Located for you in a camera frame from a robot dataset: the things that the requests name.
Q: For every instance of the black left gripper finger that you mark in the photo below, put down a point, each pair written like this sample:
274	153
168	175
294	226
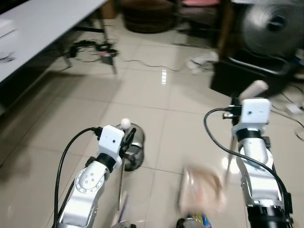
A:
131	134

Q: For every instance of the metal rod with white knob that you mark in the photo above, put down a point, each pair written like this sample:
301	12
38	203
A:
125	123

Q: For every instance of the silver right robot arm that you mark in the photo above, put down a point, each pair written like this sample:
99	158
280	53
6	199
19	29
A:
259	178

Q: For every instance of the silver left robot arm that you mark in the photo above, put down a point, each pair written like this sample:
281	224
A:
85	187

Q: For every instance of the metal cage floor fan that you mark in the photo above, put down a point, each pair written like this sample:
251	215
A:
273	23

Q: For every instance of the purple stick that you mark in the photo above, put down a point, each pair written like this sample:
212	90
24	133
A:
124	206

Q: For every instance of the black power strip with plugs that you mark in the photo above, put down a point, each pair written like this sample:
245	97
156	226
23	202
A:
102	49

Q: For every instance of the crumpled white bag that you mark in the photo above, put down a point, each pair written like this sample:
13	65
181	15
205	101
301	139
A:
202	62

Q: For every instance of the colourful printed packet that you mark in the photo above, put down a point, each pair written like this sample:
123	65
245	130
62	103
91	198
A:
202	221

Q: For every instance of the round brown stool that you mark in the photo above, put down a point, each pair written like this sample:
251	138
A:
148	16

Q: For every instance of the white table with metal legs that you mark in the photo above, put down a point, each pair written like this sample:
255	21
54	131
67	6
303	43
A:
42	28

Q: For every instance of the pink chair seat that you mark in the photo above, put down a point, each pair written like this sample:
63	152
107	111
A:
201	2

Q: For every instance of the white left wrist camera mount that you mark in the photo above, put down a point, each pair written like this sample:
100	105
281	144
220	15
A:
110	140

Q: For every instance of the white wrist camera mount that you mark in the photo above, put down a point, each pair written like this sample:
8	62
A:
110	140
254	114

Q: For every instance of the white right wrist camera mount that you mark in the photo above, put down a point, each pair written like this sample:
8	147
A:
254	114

